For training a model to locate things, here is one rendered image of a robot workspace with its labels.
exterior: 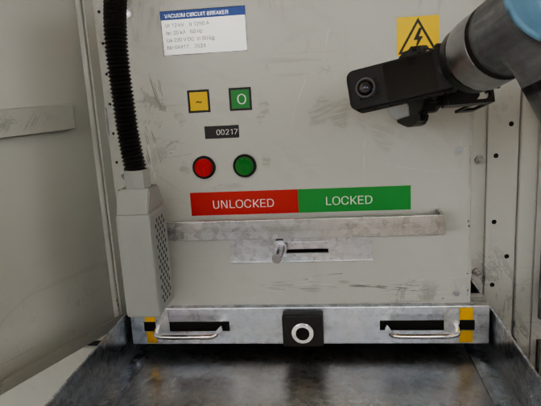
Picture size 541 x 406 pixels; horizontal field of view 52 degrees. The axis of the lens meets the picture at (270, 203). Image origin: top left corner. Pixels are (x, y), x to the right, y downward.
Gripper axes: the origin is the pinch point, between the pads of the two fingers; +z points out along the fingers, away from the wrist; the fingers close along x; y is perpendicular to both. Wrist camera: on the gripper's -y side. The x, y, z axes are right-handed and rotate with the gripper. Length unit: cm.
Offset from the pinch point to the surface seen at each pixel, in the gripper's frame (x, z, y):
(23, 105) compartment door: 8, 16, -51
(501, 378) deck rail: -38.2, 0.0, 11.2
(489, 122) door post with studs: -1.6, 10.5, 20.6
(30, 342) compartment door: -28, 22, -54
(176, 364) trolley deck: -33.7, 16.0, -32.0
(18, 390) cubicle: -40, 44, -63
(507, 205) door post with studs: -15.0, 13.3, 23.6
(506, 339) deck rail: -32.9, -1.3, 12.0
